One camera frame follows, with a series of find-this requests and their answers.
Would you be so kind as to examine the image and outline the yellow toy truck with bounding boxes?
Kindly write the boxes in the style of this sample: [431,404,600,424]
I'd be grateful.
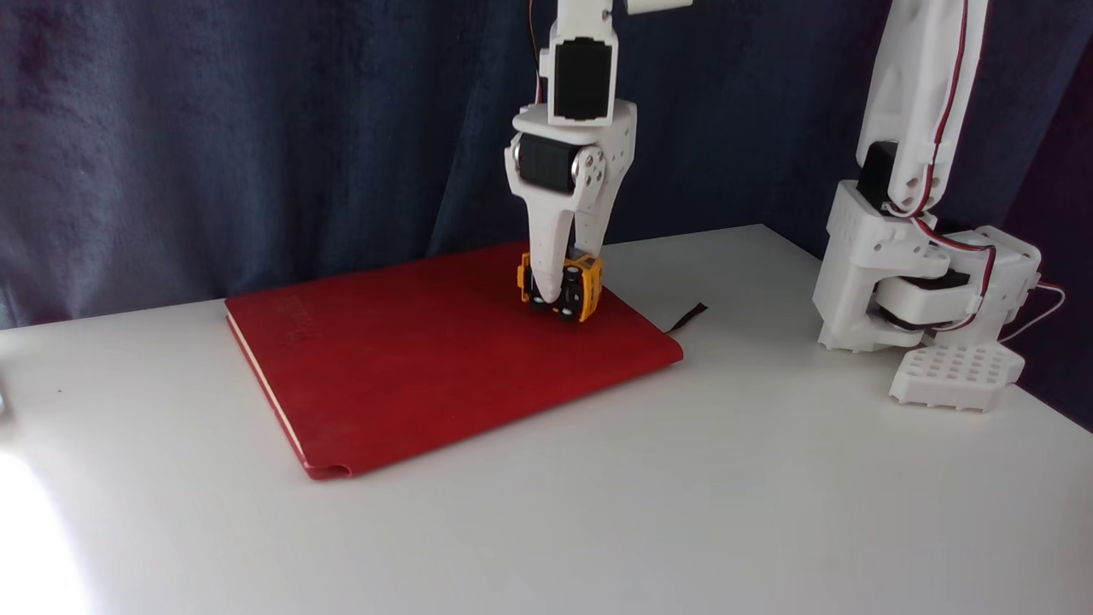
[517,249,604,323]

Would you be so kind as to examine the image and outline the red notebook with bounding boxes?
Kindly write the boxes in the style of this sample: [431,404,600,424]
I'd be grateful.
[225,237,709,481]

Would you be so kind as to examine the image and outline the dark blue curtain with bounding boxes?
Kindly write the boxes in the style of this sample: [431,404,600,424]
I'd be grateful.
[0,0,1093,432]

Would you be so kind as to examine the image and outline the red white black servo cable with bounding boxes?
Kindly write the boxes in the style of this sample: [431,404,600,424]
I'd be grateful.
[909,214,1002,334]

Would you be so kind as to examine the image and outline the thin white cable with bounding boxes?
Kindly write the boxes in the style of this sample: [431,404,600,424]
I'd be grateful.
[997,280,1068,344]

